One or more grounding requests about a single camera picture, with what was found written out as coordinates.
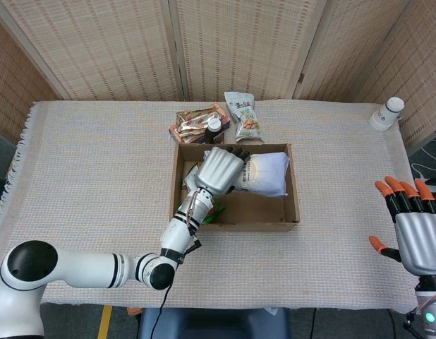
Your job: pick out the pale blue tissue pack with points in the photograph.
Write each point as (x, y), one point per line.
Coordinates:
(265, 174)

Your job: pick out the grey almond snack bag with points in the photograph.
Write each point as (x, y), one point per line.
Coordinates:
(245, 120)

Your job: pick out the gold and orange snack packets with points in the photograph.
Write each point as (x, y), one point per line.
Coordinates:
(191, 123)

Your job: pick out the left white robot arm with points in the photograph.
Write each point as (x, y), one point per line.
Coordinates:
(87, 270)

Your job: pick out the right silver hand orange fingertips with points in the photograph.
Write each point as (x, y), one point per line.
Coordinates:
(420, 243)

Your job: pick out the dark blue seat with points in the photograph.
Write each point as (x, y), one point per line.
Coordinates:
(218, 325)

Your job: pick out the metal screen hinge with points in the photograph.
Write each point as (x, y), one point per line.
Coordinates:
(302, 78)

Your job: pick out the left silver hand black fingers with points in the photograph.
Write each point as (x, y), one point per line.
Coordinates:
(218, 171)

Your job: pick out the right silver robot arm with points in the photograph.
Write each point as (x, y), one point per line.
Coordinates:
(429, 310)

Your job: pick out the brown bottle white cap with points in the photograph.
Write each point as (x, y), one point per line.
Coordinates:
(213, 133)

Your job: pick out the woven folding screen panel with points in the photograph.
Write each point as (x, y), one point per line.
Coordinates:
(242, 46)
(419, 70)
(98, 49)
(13, 99)
(345, 53)

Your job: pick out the green snack packet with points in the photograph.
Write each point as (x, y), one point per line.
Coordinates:
(213, 214)

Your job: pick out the open brown cardboard box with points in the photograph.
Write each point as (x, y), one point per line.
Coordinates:
(255, 212)

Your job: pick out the beige woven tablecloth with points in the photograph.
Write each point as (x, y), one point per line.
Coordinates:
(98, 176)

